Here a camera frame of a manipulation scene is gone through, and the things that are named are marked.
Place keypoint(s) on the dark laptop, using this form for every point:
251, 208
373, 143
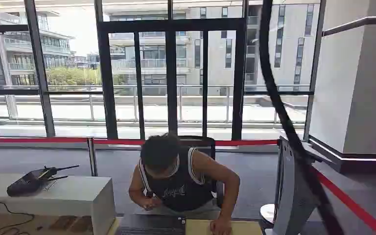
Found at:
150, 224

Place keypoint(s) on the red barrier belt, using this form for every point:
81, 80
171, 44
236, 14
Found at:
45, 140
350, 202

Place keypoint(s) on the metal balcony railing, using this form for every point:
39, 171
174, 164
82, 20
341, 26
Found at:
126, 87

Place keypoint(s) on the white round base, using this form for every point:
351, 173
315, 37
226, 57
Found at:
267, 214

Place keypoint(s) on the pale wooden desk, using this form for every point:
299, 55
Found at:
197, 227

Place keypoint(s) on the black router with antennas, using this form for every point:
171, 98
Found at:
29, 183

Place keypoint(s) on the black door frame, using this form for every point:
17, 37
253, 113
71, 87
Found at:
171, 26

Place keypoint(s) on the grey wall handrail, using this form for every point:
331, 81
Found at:
356, 24

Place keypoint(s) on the black office chair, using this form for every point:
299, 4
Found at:
207, 146

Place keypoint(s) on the grey monitor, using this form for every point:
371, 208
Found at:
293, 194

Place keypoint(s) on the white bench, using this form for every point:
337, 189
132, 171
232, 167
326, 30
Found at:
64, 196

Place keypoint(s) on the person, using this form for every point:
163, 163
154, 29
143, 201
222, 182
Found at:
181, 191

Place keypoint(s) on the steel stanchion post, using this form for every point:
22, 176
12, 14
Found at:
92, 159

